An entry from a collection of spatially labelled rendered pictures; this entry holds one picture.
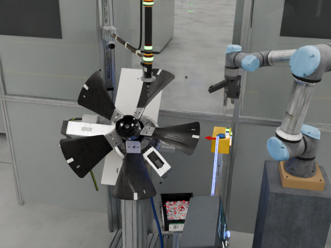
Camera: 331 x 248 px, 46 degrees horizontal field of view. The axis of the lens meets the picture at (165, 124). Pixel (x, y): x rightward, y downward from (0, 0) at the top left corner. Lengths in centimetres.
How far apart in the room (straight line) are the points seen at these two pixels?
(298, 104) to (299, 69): 16
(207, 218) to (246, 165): 154
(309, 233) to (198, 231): 93
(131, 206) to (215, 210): 109
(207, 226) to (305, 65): 75
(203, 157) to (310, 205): 104
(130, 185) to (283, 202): 73
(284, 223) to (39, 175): 202
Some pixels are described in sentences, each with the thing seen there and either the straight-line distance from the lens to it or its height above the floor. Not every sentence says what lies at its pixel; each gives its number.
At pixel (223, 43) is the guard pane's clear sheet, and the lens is 249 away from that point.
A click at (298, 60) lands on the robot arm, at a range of 163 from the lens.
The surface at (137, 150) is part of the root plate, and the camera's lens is 196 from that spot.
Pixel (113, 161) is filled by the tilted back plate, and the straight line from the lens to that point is 219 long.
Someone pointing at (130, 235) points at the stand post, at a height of 42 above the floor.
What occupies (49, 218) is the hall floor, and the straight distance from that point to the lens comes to 337.
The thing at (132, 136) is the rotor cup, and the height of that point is 118.
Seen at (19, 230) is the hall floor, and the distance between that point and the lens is 332.
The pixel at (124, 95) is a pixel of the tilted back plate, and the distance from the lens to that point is 228.
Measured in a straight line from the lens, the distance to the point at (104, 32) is 237.
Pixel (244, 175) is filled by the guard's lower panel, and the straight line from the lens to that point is 284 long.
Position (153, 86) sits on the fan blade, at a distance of 199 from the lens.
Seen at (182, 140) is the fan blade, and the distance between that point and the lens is 188.
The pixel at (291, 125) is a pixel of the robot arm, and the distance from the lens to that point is 175.
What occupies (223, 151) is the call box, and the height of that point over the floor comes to 100.
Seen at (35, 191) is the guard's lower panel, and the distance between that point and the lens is 342.
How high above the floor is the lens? 204
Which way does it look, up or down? 25 degrees down
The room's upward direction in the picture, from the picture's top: 1 degrees clockwise
